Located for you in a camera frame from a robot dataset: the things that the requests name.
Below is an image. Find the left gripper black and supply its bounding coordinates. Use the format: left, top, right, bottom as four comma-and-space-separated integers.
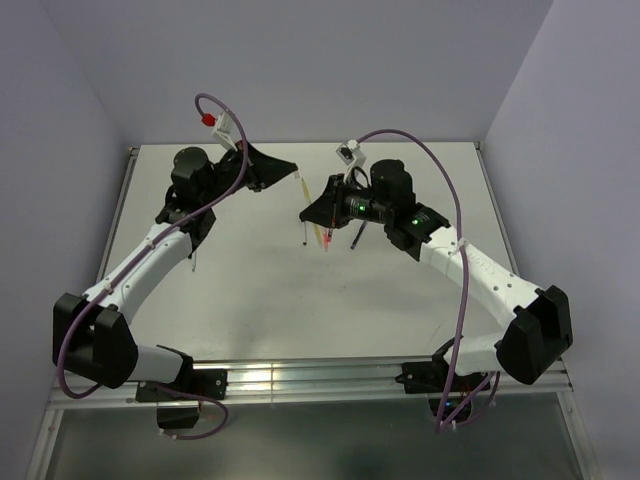
200, 139, 296, 207

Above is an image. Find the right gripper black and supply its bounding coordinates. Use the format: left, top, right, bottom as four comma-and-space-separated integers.
299, 173, 392, 229

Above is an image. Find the yellow pen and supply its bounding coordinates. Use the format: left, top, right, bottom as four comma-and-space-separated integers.
299, 177, 323, 249

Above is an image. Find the purple pen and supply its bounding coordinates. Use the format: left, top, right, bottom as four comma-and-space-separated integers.
350, 221, 368, 250

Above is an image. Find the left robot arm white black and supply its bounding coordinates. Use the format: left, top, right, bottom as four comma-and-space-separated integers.
53, 142, 298, 399

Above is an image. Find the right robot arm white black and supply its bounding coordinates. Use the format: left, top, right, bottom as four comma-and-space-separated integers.
299, 159, 573, 391

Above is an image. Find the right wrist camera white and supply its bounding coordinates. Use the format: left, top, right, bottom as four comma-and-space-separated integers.
336, 139, 366, 184

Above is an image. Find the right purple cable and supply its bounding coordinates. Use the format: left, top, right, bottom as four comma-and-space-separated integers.
355, 129, 501, 434

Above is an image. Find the aluminium rail frame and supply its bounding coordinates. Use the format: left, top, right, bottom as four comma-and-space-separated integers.
46, 357, 573, 410

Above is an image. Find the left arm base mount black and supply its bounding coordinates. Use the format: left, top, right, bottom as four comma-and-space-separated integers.
135, 369, 228, 432

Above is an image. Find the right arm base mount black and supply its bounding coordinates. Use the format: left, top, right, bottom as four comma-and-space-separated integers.
394, 361, 492, 421

